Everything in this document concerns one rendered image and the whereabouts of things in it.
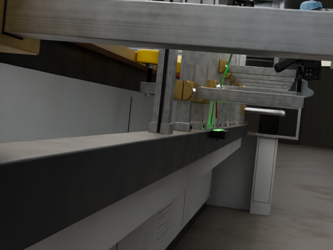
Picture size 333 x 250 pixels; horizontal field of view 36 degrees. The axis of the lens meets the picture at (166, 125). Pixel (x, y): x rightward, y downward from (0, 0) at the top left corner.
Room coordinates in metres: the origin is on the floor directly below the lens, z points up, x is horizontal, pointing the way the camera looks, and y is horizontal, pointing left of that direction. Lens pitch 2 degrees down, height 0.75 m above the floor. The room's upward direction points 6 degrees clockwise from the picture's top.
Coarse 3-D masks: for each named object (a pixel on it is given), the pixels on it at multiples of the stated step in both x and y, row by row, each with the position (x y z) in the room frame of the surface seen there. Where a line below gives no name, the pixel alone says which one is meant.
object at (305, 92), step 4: (304, 80) 1.80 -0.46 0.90; (304, 84) 1.80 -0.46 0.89; (296, 88) 1.80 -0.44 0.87; (304, 88) 1.80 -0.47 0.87; (308, 88) 1.80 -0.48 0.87; (296, 92) 1.80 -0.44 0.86; (300, 92) 1.79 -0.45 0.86; (304, 92) 1.80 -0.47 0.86; (308, 92) 1.80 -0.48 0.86; (312, 92) 1.79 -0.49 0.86; (304, 96) 1.80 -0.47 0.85; (308, 96) 1.80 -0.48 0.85
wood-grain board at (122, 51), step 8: (88, 48) 1.17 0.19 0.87; (96, 48) 1.16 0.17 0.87; (104, 48) 1.15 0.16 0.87; (112, 48) 1.21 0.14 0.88; (120, 48) 1.27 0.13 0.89; (128, 48) 1.34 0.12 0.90; (112, 56) 1.31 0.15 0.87; (120, 56) 1.29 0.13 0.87; (128, 56) 1.34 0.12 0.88; (136, 56) 1.42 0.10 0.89; (128, 64) 1.52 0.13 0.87; (136, 64) 1.49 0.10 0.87; (144, 64) 1.51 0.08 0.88; (152, 72) 1.76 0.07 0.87
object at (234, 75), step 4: (232, 76) 2.35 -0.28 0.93; (236, 76) 2.35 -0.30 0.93; (240, 76) 2.35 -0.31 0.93; (244, 76) 2.34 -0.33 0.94; (248, 76) 2.34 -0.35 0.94; (252, 76) 2.33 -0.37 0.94; (256, 76) 2.33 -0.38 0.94; (260, 76) 2.33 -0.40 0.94; (264, 76) 2.32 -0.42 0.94; (268, 76) 2.32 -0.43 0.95; (272, 76) 2.32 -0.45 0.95; (276, 76) 2.31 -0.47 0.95; (272, 80) 2.33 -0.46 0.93; (276, 80) 2.31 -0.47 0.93; (280, 80) 2.31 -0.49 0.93; (284, 80) 2.31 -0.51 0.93; (288, 80) 2.30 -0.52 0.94; (292, 80) 2.30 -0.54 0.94
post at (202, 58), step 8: (208, 0) 1.58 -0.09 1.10; (200, 56) 1.58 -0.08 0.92; (208, 56) 1.58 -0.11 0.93; (200, 64) 1.58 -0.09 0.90; (208, 64) 1.60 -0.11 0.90; (200, 72) 1.58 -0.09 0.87; (200, 80) 1.58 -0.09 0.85; (192, 104) 1.59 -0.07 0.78; (200, 104) 1.58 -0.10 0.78; (192, 112) 1.59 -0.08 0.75; (200, 112) 1.58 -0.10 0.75; (192, 120) 1.58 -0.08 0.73; (200, 120) 1.58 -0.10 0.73
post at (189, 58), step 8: (192, 0) 1.34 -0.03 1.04; (200, 0) 1.33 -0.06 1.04; (184, 56) 1.34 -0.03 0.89; (192, 56) 1.34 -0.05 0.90; (184, 64) 1.34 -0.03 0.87; (192, 64) 1.34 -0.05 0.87; (184, 72) 1.34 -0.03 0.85; (192, 72) 1.33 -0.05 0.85; (192, 80) 1.34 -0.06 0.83; (184, 104) 1.34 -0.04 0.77; (176, 112) 1.34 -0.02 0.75; (184, 112) 1.34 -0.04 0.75; (176, 120) 1.34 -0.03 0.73; (184, 120) 1.34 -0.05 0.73
